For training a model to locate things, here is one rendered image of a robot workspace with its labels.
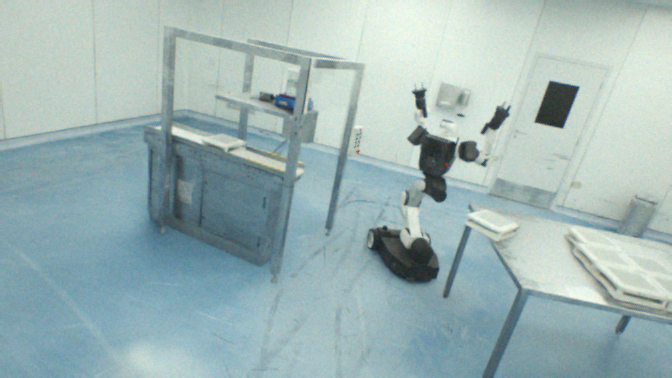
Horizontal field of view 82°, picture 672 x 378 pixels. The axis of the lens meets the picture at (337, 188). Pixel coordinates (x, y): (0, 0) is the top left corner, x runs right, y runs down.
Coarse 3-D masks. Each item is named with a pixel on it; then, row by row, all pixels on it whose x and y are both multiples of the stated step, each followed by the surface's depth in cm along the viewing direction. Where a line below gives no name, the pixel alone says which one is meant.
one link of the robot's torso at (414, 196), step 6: (420, 180) 323; (414, 186) 332; (420, 186) 320; (408, 192) 349; (414, 192) 338; (420, 192) 333; (408, 198) 347; (414, 198) 343; (420, 198) 343; (408, 204) 350; (414, 204) 351
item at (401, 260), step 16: (384, 240) 352; (400, 240) 358; (416, 240) 325; (384, 256) 343; (400, 256) 329; (416, 256) 319; (432, 256) 317; (400, 272) 323; (416, 272) 320; (432, 272) 323
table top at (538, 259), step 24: (504, 216) 278; (528, 216) 288; (504, 240) 237; (528, 240) 245; (552, 240) 252; (624, 240) 279; (648, 240) 288; (504, 264) 212; (528, 264) 213; (552, 264) 219; (576, 264) 225; (528, 288) 188; (552, 288) 193; (576, 288) 197; (600, 288) 202; (624, 312) 188; (648, 312) 189
